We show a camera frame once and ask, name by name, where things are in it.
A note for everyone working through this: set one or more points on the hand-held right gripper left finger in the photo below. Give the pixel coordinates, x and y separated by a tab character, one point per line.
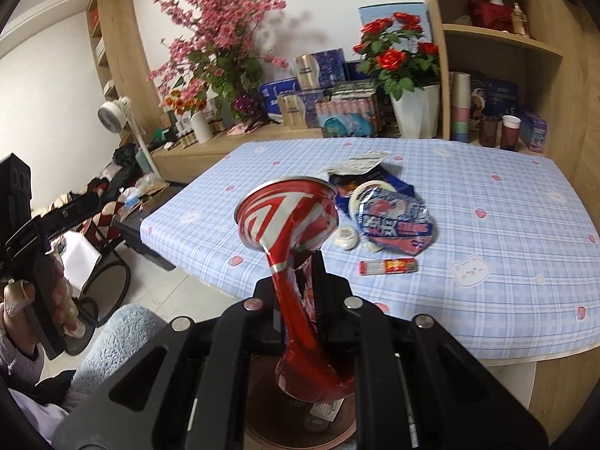
267	318

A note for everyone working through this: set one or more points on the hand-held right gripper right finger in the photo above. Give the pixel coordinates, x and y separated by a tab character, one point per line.
337	309

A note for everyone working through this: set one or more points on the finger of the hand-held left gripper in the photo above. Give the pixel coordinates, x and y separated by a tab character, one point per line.
70	213

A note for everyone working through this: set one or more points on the crushed red can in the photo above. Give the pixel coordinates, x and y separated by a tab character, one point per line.
290	215

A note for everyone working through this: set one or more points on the brown round waste bin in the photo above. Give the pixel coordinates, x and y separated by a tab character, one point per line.
300	424

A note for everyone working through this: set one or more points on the person's left forearm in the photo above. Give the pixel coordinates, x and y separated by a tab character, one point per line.
18	370

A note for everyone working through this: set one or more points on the person's left hand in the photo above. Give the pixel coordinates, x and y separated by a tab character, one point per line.
16	293

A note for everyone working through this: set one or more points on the red and orange stick packet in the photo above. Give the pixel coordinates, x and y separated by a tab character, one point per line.
389	267

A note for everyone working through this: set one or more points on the pile of clothes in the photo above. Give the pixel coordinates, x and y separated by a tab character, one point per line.
122	168

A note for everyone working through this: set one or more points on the small white round lid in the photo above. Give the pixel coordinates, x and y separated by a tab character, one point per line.
347	238

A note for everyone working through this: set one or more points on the black chair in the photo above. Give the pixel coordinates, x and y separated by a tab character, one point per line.
108	286

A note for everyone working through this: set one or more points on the blue and pink foil wrapper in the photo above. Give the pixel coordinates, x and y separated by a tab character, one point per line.
398	225

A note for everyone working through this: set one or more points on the white standing fan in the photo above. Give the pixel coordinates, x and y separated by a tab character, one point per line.
112	112

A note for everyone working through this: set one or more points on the white paper bowl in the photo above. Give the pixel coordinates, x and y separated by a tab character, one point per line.
361	197

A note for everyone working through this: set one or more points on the dark blue carton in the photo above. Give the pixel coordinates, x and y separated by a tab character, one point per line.
398	185

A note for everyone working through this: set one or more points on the low wooden cabinet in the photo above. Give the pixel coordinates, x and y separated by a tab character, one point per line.
197	157

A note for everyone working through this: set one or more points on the light blue fluffy cloth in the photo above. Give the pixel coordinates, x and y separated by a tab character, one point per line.
122	342

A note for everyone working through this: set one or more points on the row of small brown bottles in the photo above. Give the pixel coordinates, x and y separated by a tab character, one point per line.
187	138

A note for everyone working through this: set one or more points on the clear printed plastic package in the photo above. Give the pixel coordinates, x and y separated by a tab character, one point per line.
356	164

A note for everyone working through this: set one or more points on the white vase with orange flowers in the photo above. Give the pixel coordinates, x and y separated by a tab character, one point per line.
200	126

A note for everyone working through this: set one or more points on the pink flat pouch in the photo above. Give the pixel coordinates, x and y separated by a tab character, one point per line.
248	128

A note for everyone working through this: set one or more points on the pink tumbler set pack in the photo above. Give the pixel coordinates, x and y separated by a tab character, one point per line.
347	117

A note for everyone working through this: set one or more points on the blue and silver gift box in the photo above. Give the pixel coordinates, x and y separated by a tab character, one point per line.
323	68
300	110

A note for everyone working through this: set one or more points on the black printed box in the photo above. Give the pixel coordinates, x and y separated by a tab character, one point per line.
351	89

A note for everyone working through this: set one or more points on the blue and white carton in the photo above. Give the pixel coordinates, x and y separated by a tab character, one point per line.
276	96

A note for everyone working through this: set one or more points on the pink blossom arrangement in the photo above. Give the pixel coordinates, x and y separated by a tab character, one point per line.
220	37

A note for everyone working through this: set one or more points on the stack of pastel cups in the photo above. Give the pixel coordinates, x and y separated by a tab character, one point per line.
460	112

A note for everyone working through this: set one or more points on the dark brown glass cup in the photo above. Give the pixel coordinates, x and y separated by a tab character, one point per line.
489	132

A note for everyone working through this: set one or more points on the small plush toy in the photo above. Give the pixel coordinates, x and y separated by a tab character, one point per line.
476	105

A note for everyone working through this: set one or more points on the red cup with white rim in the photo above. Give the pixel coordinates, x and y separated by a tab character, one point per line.
511	133

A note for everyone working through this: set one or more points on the red roses in white pot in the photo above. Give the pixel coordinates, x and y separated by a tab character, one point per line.
403	70

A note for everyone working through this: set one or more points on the small blue box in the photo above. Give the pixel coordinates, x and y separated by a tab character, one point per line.
534	132

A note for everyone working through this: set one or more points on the dark blue gift box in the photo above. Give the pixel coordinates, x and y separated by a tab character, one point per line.
499	93

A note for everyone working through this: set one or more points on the wooden shelf unit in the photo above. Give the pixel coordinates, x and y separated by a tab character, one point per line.
553	103

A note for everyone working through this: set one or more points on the red basket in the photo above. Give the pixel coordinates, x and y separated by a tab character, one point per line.
492	14

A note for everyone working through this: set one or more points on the amber perfume bottle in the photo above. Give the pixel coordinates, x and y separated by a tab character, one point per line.
520	23

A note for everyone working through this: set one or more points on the wooden wall shelf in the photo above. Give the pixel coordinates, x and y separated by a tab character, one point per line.
117	47

